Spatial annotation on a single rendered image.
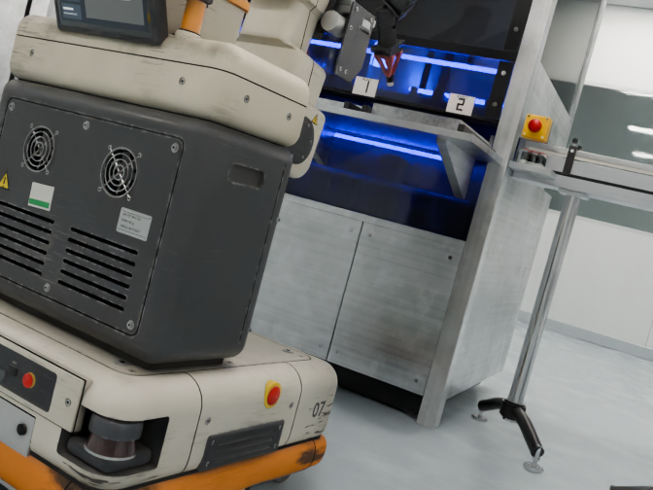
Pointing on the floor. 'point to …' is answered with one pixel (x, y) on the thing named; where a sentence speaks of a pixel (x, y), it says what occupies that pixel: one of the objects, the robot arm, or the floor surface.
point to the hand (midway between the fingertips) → (390, 73)
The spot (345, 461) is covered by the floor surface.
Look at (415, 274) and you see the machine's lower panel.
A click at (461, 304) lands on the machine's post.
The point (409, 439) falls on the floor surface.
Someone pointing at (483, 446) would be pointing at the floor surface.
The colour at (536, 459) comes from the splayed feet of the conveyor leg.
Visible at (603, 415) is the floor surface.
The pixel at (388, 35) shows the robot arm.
